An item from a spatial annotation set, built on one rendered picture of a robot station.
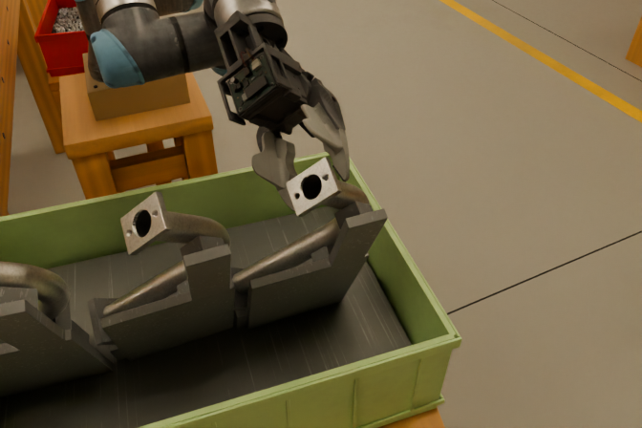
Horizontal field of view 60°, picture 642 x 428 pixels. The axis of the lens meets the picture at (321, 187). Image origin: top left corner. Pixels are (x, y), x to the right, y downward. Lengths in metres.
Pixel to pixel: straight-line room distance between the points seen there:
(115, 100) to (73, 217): 0.43
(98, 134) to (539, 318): 1.49
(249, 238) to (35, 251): 0.34
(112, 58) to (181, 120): 0.56
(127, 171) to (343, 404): 0.83
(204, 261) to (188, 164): 0.82
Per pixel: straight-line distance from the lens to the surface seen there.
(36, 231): 0.98
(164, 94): 1.33
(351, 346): 0.83
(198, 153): 1.35
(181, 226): 0.56
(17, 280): 0.60
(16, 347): 0.67
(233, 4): 0.66
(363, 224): 0.57
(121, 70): 0.75
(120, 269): 0.97
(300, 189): 0.57
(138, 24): 0.76
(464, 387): 1.83
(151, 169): 1.37
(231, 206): 0.97
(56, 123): 2.76
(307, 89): 0.60
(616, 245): 2.41
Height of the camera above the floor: 1.54
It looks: 40 degrees down
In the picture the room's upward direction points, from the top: straight up
